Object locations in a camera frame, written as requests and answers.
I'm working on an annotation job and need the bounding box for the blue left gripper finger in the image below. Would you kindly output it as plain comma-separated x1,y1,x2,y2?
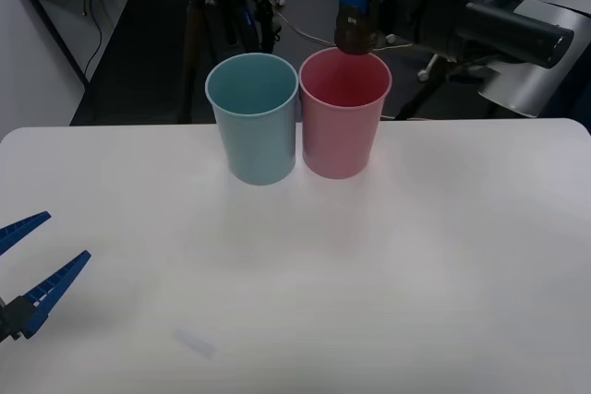
3,249,92,340
0,211,52,257

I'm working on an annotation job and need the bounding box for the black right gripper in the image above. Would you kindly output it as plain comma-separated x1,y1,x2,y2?
334,0,444,44

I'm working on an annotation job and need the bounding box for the dark plastic bottle black cap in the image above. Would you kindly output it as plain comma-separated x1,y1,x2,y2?
332,0,396,56

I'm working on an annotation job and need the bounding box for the pink plastic bin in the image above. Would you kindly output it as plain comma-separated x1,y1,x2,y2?
298,46,393,180

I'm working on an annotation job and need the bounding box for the pale blue plastic bin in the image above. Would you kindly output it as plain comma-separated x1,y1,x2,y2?
204,53,299,186

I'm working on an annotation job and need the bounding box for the beige cord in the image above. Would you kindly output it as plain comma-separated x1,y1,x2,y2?
247,0,419,53

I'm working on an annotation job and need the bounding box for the black hanging cable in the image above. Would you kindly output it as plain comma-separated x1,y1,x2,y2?
81,0,105,87

